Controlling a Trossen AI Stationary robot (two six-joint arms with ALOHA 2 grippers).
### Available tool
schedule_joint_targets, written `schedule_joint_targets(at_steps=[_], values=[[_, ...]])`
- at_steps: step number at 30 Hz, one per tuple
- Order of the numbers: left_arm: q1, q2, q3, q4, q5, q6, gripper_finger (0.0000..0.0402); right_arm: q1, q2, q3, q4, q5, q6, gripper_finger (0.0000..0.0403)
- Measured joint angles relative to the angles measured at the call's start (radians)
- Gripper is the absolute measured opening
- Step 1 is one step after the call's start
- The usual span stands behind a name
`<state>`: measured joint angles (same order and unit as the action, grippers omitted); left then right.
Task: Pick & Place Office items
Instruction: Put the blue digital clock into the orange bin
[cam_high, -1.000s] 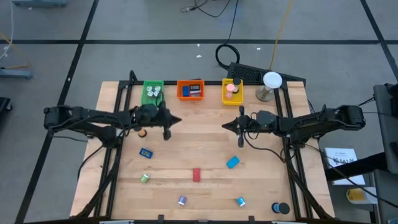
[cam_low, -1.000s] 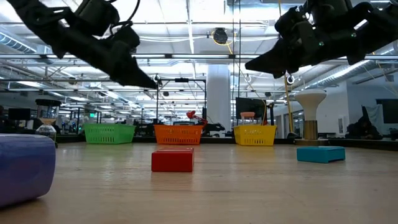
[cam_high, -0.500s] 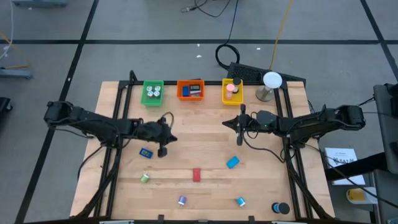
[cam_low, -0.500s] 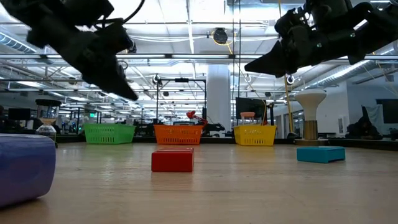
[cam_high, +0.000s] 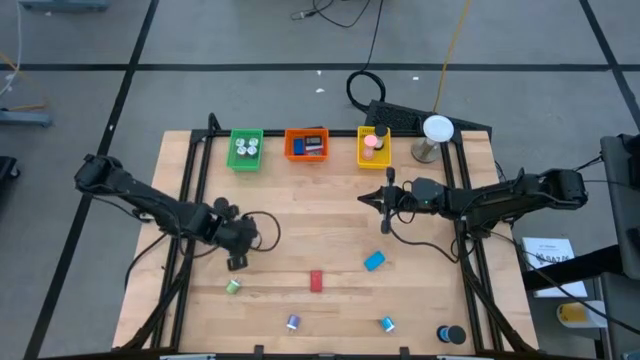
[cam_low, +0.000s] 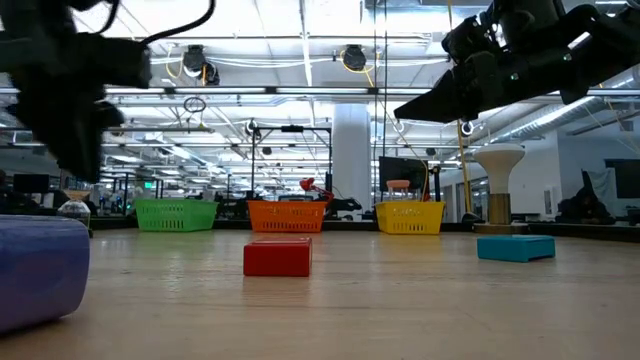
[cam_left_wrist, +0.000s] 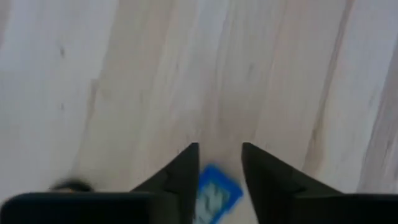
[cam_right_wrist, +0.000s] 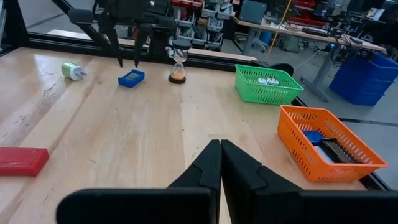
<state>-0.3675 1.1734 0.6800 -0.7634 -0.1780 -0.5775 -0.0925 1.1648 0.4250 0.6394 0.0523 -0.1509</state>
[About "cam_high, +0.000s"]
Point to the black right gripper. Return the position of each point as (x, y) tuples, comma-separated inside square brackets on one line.
[(402, 197)]

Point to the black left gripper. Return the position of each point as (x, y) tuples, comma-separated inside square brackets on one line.
[(240, 235)]

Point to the teal plastic box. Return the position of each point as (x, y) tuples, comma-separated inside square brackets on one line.
[(374, 261)]

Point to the red digital timer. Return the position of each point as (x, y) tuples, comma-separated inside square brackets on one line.
[(314, 150)]

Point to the blue plastic box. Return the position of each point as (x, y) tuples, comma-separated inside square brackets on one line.
[(299, 146)]

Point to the black hourglass blue sand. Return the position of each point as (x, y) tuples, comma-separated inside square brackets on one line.
[(456, 334)]

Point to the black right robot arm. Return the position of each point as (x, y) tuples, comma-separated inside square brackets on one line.
[(500, 200)]

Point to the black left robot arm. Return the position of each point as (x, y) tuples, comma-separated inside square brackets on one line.
[(150, 200)]

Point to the yellow plastic basket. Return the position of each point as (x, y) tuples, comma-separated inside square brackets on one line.
[(380, 162)]

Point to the pink hourglass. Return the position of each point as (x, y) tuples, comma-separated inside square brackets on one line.
[(370, 141)]

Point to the black hourglass pale sand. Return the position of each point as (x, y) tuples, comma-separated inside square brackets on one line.
[(381, 130)]

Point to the green plastic basket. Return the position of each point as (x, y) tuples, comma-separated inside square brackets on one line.
[(237, 165)]

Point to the black perforated metal case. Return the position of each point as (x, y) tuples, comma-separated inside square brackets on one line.
[(400, 117)]

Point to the red flat plastic box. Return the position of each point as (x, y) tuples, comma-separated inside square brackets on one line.
[(316, 281)]

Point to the white dome table lamp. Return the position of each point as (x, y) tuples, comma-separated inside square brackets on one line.
[(438, 128)]

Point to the orange plastic basket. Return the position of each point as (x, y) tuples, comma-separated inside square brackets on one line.
[(289, 150)]

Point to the black table clamp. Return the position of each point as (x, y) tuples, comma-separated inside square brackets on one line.
[(258, 350), (404, 352)]

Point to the white paper label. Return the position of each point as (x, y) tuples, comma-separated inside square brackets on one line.
[(550, 250)]

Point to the black flat bar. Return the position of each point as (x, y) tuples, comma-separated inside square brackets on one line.
[(575, 267)]

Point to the yellow white tape dispenser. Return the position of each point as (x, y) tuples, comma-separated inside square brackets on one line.
[(572, 314)]

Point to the black floor object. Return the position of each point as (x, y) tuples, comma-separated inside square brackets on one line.
[(7, 167)]

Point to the grey metal bar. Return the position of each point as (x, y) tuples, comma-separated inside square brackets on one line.
[(25, 119)]

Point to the grey blue metal base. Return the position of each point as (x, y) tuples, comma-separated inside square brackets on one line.
[(65, 5)]

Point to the black aluminium table frame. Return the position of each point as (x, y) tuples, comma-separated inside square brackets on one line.
[(345, 133)]

